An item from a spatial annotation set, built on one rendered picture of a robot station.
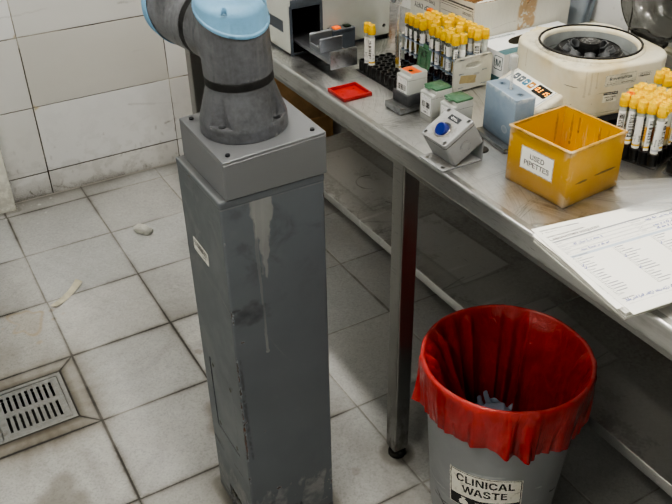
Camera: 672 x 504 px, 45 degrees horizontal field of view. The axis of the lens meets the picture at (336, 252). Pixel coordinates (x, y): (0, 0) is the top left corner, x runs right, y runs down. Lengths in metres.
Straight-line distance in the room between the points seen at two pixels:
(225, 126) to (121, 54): 1.88
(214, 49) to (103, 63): 1.91
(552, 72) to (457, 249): 0.83
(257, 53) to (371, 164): 1.47
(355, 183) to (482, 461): 1.21
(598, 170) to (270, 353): 0.69
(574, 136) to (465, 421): 0.58
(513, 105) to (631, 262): 0.40
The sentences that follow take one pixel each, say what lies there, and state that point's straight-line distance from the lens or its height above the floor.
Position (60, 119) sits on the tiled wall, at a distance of 3.26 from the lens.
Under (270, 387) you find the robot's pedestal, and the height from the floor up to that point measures 0.43.
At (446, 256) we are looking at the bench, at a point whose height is 0.27.
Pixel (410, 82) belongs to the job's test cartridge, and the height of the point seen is 0.94.
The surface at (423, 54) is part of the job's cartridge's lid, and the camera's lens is 1.67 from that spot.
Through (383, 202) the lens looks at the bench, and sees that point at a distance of 2.55.
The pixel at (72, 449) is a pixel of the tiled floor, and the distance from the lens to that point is 2.23.
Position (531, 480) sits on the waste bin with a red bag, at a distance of 1.78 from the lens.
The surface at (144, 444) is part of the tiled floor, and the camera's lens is 2.19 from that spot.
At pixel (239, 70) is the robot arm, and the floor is 1.07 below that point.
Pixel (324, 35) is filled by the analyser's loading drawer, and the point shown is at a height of 0.94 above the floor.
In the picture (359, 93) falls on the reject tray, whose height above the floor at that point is 0.88.
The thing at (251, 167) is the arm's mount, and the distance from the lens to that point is 1.35.
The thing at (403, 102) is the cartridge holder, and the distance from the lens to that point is 1.65.
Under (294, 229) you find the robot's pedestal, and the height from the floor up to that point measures 0.78.
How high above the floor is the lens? 1.55
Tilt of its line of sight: 34 degrees down
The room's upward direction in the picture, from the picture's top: 1 degrees counter-clockwise
